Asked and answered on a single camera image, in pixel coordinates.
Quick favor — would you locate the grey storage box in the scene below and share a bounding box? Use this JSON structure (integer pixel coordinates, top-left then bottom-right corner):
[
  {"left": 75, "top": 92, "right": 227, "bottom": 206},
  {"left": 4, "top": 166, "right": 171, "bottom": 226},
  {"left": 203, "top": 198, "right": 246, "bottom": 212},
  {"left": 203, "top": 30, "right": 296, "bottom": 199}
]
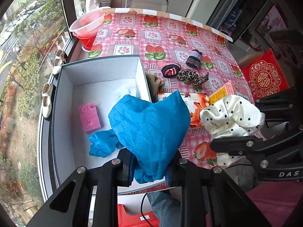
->
[{"left": 51, "top": 54, "right": 171, "bottom": 200}]

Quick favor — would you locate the person's jeans leg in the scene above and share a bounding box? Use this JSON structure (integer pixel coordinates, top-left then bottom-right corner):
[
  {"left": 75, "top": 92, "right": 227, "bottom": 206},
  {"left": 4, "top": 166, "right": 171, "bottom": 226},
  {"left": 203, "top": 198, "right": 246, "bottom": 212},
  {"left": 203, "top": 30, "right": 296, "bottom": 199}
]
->
[{"left": 148, "top": 189, "right": 183, "bottom": 227}]

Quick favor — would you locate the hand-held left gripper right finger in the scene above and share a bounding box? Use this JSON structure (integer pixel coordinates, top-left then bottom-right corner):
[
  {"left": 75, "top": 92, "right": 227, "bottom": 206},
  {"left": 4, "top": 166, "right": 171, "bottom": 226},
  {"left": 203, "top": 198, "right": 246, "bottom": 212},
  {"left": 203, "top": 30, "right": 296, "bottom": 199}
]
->
[{"left": 166, "top": 151, "right": 271, "bottom": 227}]

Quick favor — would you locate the pink sponge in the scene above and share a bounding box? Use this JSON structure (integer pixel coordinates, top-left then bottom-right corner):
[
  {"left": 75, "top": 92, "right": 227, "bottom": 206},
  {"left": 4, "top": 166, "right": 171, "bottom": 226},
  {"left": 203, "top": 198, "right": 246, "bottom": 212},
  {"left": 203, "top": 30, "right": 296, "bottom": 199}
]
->
[{"left": 79, "top": 103, "right": 103, "bottom": 133}]

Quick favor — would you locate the red basin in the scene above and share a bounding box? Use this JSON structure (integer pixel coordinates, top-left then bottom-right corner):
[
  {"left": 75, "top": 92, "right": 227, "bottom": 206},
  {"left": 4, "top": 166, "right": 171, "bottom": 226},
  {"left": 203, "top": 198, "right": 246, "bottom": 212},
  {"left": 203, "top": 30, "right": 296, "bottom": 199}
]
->
[{"left": 79, "top": 34, "right": 98, "bottom": 52}]

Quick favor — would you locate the dark cabinet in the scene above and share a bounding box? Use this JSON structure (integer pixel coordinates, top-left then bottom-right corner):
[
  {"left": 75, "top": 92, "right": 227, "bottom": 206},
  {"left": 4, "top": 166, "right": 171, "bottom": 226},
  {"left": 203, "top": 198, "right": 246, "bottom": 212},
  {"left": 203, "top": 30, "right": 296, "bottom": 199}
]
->
[{"left": 206, "top": 0, "right": 303, "bottom": 52}]

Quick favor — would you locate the person's pink clothing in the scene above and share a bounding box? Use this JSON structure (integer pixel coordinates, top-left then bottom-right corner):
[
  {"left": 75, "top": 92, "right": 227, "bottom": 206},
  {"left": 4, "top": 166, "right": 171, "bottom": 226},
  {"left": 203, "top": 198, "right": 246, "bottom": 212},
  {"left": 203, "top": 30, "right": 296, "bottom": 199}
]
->
[{"left": 206, "top": 184, "right": 299, "bottom": 227}]

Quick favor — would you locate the black cable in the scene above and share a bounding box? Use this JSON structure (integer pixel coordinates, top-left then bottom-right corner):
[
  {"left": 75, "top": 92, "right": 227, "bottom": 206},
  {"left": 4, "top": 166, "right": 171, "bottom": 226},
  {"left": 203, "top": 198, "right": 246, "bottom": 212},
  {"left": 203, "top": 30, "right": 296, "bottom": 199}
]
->
[{"left": 140, "top": 192, "right": 157, "bottom": 227}]

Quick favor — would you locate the white polka dot scrunchie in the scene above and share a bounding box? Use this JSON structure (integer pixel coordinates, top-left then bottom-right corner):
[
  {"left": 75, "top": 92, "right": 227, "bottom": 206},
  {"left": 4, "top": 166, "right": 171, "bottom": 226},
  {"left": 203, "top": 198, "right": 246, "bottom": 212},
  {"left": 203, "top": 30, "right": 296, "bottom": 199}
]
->
[{"left": 200, "top": 95, "right": 266, "bottom": 167}]

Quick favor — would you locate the blue glove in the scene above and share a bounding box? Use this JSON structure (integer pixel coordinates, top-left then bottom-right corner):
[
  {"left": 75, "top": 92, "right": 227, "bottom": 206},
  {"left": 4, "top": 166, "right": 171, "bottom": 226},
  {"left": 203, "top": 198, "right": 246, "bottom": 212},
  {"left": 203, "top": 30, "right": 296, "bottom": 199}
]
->
[{"left": 88, "top": 130, "right": 122, "bottom": 158}]

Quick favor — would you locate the leopard print scrunchie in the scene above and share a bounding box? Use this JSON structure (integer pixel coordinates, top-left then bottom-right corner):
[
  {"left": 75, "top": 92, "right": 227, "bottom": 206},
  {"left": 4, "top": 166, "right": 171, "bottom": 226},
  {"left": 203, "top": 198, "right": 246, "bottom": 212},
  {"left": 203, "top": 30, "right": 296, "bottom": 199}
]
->
[{"left": 176, "top": 69, "right": 209, "bottom": 87}]

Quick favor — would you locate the tan cloth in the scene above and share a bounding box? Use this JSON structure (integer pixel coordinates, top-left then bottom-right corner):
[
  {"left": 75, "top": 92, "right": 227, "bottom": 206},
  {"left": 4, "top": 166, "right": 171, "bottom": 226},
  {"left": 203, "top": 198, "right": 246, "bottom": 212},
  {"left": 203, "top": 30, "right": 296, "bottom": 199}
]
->
[{"left": 145, "top": 73, "right": 166, "bottom": 100}]

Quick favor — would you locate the wooden chair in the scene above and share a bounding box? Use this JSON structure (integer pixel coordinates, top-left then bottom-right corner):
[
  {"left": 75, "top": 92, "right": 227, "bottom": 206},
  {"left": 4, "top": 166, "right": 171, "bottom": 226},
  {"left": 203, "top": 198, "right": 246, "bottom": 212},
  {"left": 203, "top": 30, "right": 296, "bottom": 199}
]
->
[{"left": 237, "top": 51, "right": 264, "bottom": 69}]

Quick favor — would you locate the translucent white basin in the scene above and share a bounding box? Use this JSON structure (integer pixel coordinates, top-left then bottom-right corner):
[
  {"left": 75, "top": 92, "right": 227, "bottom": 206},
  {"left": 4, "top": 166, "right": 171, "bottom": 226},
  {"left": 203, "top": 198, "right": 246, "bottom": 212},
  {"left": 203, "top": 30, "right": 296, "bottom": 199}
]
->
[{"left": 69, "top": 7, "right": 112, "bottom": 38}]

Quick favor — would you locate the purple black knit sleeve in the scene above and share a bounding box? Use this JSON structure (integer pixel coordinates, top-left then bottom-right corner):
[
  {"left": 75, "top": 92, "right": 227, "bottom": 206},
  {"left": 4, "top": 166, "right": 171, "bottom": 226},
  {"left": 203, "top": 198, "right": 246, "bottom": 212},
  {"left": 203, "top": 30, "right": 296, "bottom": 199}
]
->
[{"left": 185, "top": 49, "right": 203, "bottom": 70}]

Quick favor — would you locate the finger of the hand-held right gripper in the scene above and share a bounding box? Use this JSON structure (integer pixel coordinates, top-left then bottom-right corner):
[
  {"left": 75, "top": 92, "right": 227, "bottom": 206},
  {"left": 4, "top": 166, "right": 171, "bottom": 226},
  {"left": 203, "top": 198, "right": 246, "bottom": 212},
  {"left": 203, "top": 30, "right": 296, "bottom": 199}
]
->
[
  {"left": 254, "top": 87, "right": 303, "bottom": 130},
  {"left": 210, "top": 132, "right": 303, "bottom": 162}
]

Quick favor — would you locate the cream strap shoe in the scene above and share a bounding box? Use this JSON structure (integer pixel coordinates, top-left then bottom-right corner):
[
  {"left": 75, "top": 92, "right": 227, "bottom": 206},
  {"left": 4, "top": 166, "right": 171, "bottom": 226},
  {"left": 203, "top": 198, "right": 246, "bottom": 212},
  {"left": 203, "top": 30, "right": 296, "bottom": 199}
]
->
[
  {"left": 41, "top": 83, "right": 54, "bottom": 120},
  {"left": 52, "top": 49, "right": 67, "bottom": 76}
]

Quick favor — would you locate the white printed cloth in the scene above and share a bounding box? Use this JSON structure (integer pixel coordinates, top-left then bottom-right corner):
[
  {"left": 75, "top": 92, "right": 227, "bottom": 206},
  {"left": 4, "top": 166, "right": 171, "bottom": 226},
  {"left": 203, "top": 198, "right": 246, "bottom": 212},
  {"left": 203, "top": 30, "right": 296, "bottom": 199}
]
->
[{"left": 225, "top": 163, "right": 257, "bottom": 192}]

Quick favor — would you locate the pink strawberry print tablecloth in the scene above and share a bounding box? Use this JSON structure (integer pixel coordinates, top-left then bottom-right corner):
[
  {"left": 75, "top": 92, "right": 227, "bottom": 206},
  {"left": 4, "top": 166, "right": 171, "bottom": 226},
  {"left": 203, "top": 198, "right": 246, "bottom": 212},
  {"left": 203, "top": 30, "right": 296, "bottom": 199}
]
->
[{"left": 87, "top": 7, "right": 263, "bottom": 171}]

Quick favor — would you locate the red gold patterned cushion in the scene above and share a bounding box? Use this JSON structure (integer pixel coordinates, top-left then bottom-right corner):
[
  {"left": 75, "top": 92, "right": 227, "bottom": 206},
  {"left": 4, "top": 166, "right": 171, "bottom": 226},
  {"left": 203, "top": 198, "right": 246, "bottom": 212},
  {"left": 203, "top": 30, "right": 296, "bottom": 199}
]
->
[{"left": 241, "top": 48, "right": 290, "bottom": 100}]

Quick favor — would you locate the blue shoe cover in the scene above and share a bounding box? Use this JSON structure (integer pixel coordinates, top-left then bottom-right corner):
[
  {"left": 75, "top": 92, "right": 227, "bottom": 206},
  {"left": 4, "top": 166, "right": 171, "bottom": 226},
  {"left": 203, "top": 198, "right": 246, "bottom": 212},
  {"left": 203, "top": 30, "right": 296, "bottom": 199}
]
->
[{"left": 108, "top": 90, "right": 192, "bottom": 184}]

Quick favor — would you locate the red bag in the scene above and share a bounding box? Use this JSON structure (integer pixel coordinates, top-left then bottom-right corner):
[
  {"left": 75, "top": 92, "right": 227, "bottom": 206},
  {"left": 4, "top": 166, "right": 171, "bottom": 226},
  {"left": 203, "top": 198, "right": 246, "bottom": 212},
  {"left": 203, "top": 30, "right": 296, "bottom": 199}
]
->
[{"left": 117, "top": 203, "right": 160, "bottom": 227}]

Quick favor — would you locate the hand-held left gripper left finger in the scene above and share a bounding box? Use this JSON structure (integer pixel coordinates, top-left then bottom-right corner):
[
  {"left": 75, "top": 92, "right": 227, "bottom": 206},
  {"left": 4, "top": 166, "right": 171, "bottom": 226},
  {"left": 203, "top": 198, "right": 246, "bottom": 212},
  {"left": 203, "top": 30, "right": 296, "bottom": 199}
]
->
[{"left": 27, "top": 148, "right": 135, "bottom": 227}]

